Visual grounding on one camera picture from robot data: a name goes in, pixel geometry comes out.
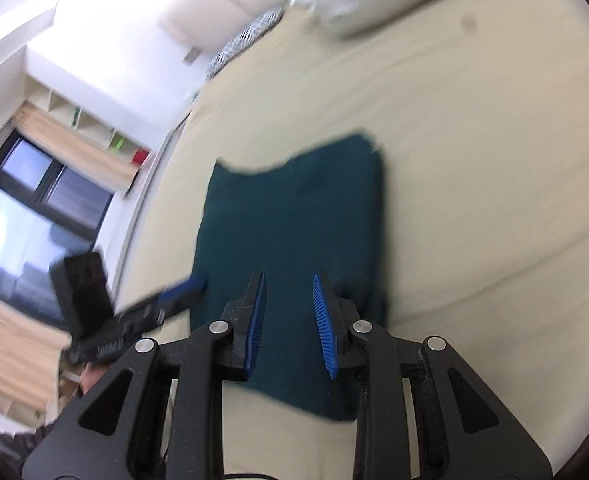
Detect beige curtain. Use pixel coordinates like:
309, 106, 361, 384
11, 102, 138, 195

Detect black framed window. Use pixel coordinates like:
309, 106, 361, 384
0, 131, 113, 328

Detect person's left hand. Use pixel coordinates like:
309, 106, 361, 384
78, 363, 109, 396

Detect zebra print pillow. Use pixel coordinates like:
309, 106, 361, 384
206, 6, 285, 80

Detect wall switch panel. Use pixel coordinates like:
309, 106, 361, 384
183, 48, 202, 65

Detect dark green knit sweater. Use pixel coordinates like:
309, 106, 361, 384
190, 134, 387, 422

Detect dark green book on shelf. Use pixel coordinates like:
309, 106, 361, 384
71, 106, 82, 129

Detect beige bed mattress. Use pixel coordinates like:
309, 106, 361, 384
120, 0, 589, 470

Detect red box on shelf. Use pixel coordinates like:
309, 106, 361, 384
131, 148, 149, 167

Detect black camera box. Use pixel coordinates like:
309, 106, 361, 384
49, 252, 114, 340

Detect white built-in shelf unit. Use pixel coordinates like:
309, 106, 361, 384
24, 76, 152, 168

